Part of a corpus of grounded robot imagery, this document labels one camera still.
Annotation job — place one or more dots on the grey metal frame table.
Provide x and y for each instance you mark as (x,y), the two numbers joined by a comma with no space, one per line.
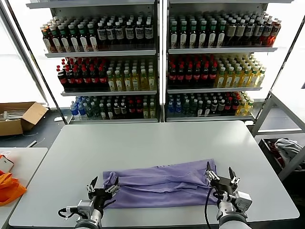
(261,114)

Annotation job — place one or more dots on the grey metal bar piece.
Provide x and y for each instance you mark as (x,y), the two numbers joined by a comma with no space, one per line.
(31,143)

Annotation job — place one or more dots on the red drink bottle white label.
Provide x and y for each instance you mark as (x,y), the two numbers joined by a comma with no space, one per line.
(268,31)

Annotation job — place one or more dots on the blue label water bottle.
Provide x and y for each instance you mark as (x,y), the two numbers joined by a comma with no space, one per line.
(170,108)
(178,108)
(74,111)
(82,111)

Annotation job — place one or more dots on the brown cardboard box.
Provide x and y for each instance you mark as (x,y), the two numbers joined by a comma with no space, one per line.
(33,114)

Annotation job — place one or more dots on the white side table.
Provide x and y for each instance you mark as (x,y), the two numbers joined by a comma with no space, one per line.
(31,162)

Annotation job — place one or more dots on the tea bottle brown cap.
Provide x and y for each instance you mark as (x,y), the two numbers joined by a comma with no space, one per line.
(47,43)

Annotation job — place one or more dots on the small white floor object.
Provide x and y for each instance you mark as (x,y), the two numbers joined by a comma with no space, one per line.
(57,119)

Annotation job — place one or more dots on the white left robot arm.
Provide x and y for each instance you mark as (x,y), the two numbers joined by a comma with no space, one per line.
(90,219)

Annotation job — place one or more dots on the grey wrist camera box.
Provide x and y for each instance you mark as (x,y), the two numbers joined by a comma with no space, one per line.
(85,207)
(243,202)

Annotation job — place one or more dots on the dark drink bottle white cap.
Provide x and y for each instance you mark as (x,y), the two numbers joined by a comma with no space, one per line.
(123,109)
(103,112)
(200,108)
(116,110)
(221,106)
(207,107)
(110,112)
(214,106)

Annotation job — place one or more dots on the cola bottle red cap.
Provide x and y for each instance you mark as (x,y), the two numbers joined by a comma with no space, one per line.
(131,109)
(78,80)
(70,81)
(172,77)
(212,76)
(102,80)
(94,80)
(62,81)
(180,77)
(204,76)
(86,80)
(228,106)
(188,77)
(196,76)
(236,105)
(138,109)

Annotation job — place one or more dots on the white box orange trim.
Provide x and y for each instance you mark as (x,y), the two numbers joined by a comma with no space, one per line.
(6,164)

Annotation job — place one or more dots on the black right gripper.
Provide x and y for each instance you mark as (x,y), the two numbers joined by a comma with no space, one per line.
(222,186)

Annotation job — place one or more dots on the dark drink bottle white label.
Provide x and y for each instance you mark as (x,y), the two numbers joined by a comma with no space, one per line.
(101,34)
(139,32)
(148,31)
(110,33)
(129,32)
(118,33)

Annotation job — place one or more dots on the white packing material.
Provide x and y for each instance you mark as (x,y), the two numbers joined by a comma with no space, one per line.
(12,114)

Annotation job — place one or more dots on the dark green soda bottle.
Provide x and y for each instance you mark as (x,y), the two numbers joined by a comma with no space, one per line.
(186,108)
(193,108)
(89,111)
(96,111)

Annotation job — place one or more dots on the green cap tea bottle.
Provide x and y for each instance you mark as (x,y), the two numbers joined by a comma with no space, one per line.
(56,43)
(92,43)
(183,38)
(193,38)
(212,38)
(202,38)
(221,38)
(83,43)
(64,43)
(73,43)
(174,38)

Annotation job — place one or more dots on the red garment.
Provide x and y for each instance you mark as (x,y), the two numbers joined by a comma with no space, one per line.
(277,157)

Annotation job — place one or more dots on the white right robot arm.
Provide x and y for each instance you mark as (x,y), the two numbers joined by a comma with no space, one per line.
(226,214)

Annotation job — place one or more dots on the grey window frame post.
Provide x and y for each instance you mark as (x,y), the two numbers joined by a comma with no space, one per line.
(22,59)

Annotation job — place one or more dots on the black storage bin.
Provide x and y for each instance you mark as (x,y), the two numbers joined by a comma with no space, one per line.
(264,149)

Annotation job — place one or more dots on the orange red drink bottle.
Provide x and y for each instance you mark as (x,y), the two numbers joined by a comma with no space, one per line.
(276,31)

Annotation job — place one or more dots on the grey white garment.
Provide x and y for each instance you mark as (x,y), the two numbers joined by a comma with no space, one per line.
(287,148)

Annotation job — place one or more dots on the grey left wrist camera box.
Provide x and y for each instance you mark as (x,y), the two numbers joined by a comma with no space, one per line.
(85,207)

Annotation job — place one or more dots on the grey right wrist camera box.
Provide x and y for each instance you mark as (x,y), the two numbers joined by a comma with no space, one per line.
(243,202)

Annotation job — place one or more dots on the purple t-shirt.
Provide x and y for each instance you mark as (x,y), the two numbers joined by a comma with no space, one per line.
(162,188)

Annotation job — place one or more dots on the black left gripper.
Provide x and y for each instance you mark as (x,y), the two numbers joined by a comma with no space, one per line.
(101,198)

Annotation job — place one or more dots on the orange cloth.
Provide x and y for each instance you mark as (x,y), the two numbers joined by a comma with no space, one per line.
(10,188)

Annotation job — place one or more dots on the dark drink bottle beige label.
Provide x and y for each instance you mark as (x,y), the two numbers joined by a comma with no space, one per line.
(259,29)
(230,31)
(249,29)
(240,30)

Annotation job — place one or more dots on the grey metal shelf rack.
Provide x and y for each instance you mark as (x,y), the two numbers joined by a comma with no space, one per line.
(221,50)
(100,53)

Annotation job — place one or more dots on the dark metal frame pole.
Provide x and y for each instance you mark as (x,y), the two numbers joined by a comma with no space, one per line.
(40,71)
(286,62)

